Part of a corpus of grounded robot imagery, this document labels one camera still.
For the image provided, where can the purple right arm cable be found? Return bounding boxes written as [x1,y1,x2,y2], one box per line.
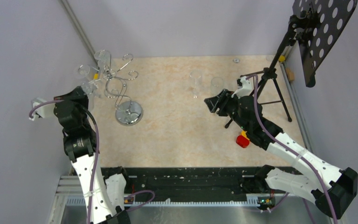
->
[245,73,338,224]

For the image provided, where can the aluminium corner frame post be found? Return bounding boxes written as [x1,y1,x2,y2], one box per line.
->
[58,0,97,64]

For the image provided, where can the chrome wine glass rack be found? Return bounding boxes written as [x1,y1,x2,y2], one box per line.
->
[84,53,144,126]

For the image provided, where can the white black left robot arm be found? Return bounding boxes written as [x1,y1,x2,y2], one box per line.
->
[53,86,131,224]

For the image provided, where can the cut pattern stemmed glass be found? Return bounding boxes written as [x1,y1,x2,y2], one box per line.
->
[210,77,224,96]

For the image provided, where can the clear plain wine glass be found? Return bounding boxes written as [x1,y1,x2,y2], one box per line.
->
[189,70,202,98]

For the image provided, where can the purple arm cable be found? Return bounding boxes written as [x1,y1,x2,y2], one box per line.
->
[245,73,338,224]
[28,99,156,224]

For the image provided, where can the black tripod stand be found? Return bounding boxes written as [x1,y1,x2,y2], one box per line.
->
[240,10,317,122]

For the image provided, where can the red toy block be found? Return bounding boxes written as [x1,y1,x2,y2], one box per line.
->
[236,135,250,148]

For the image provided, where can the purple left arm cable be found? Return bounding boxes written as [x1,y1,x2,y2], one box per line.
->
[28,99,156,224]

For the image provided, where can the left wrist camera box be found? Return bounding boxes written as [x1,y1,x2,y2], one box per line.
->
[29,98,55,121]

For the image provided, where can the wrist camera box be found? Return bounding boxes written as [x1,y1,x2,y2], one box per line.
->
[231,77,254,98]
[29,98,55,121]

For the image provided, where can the white cable duct strip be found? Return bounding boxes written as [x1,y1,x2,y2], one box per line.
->
[65,196,260,207]

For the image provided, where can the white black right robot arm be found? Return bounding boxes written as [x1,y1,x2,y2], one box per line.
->
[204,89,358,220]

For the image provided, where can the black perforated stand plate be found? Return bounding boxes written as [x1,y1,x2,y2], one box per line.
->
[292,0,358,88]

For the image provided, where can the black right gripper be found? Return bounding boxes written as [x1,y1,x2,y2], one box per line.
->
[205,89,250,132]

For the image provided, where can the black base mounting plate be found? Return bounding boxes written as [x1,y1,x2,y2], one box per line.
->
[98,165,286,203]

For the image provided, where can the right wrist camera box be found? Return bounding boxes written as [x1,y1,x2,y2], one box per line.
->
[231,77,254,98]

